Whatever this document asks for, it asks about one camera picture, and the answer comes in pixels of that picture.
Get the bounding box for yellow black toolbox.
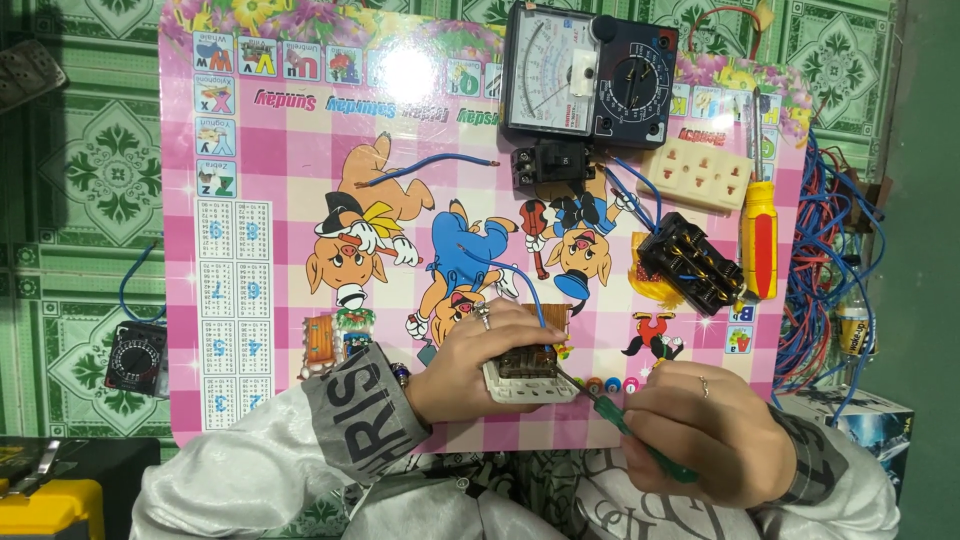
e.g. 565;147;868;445
0;438;162;540

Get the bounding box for green handled screwdriver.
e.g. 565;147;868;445
553;363;700;485

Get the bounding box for person's left hand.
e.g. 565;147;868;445
405;298;571;426

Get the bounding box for plastic drink bottle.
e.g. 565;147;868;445
835;257;879;363

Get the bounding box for curved blue wire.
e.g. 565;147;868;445
456;243;562;352

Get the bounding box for cream triple socket outlet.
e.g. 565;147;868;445
642;137;754;214

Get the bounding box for printed cardboard box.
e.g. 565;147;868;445
774;385;917;505

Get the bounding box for yellow red screwdriver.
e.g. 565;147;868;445
740;85;780;302

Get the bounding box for tangle of red blue wires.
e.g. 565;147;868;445
771;126;888;425

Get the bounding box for pink cartoon folding table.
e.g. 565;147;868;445
157;0;815;455

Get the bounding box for thin blue wire loop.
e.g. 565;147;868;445
117;238;168;326

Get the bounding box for red wire loop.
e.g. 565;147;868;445
685;5;764;60

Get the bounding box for person's right hand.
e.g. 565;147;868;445
621;360;798;510

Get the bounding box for blue wires between devices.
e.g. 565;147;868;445
602;155;666;232

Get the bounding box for blue wire with bare ends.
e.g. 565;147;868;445
355;153;501;189

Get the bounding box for person's patterned shirt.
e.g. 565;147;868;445
341;448;759;540

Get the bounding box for black analog multimeter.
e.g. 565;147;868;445
498;1;681;151

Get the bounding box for white wall switch module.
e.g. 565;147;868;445
482;345;580;406

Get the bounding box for black switch block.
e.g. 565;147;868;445
635;211;749;317

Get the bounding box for black circuit breaker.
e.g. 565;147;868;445
510;141;594;198

